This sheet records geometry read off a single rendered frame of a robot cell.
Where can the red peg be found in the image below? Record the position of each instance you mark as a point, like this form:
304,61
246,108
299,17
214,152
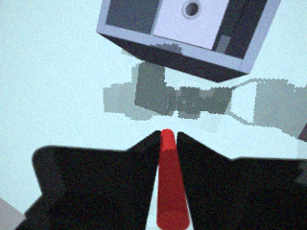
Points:
171,210

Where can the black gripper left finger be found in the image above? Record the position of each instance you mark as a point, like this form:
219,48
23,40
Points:
129,174

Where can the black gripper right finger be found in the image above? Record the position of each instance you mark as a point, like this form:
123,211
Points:
217,187

